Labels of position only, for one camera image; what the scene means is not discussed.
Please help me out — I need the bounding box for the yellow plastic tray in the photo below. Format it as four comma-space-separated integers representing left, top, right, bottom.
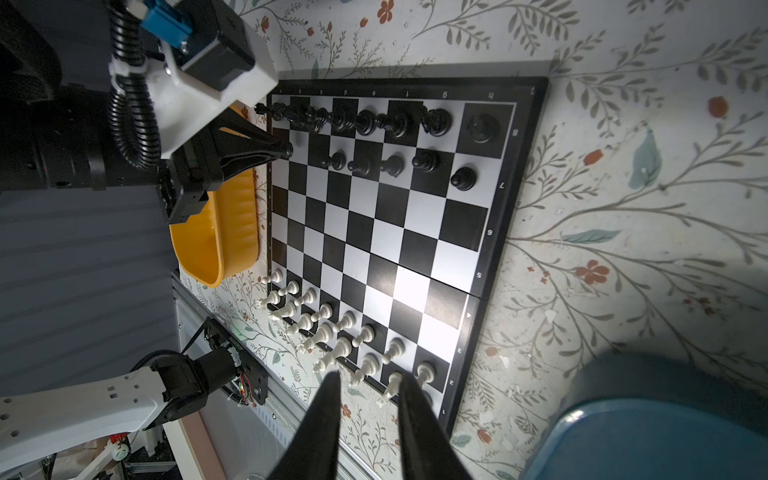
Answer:
169, 105, 262, 289

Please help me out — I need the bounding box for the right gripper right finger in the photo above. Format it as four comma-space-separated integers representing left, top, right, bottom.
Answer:
398, 373, 471, 479

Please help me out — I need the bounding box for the left black corrugated cable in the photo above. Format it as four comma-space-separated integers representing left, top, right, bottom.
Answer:
105, 0, 163, 172

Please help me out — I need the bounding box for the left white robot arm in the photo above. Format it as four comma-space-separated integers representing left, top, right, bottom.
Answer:
1, 1, 239, 470

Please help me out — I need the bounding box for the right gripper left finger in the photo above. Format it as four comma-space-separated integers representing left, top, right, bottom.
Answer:
267, 371, 341, 480

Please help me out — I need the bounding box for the teal plastic tray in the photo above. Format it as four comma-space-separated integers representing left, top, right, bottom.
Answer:
521, 354, 767, 479

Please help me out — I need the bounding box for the black white chess board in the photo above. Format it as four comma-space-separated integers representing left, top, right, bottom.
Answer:
259, 77, 549, 431

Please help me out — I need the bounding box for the aluminium front rail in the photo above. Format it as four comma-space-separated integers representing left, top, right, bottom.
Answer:
170, 275, 385, 480

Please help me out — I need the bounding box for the black chess pawn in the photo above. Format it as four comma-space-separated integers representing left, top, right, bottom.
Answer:
280, 142, 294, 160

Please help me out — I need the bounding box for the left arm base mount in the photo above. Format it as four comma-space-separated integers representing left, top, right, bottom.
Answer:
203, 316, 269, 406

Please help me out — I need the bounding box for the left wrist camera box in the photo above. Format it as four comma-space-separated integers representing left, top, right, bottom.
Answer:
109, 0, 281, 161

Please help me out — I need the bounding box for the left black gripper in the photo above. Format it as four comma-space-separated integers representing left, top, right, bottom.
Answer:
157, 108, 240, 225

